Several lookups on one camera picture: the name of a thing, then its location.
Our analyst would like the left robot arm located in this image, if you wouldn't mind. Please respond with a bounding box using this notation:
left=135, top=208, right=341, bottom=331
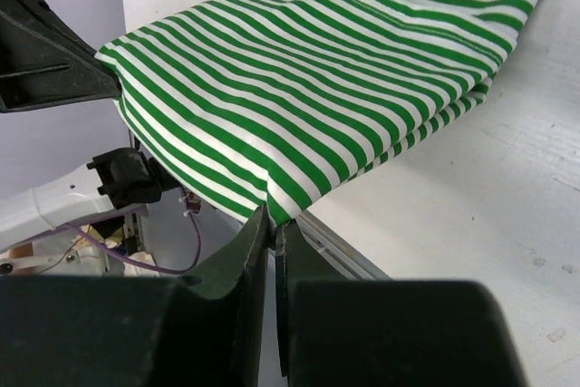
left=1, top=0, right=179, bottom=251

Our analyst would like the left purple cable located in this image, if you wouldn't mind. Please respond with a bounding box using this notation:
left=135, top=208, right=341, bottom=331
left=26, top=205, right=203, bottom=276

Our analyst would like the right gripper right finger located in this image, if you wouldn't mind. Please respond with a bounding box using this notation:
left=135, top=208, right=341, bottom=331
left=275, top=220, right=347, bottom=378

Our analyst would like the green striped tank top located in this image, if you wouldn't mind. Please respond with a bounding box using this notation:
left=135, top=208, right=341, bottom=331
left=96, top=0, right=539, bottom=225

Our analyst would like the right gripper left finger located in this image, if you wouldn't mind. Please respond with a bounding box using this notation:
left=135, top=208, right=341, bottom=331
left=188, top=205, right=270, bottom=386

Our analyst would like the aluminium rail frame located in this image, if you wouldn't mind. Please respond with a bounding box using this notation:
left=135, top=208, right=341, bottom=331
left=296, top=211, right=390, bottom=281

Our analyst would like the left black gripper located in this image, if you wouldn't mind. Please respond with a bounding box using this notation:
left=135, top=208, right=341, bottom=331
left=1, top=0, right=121, bottom=113

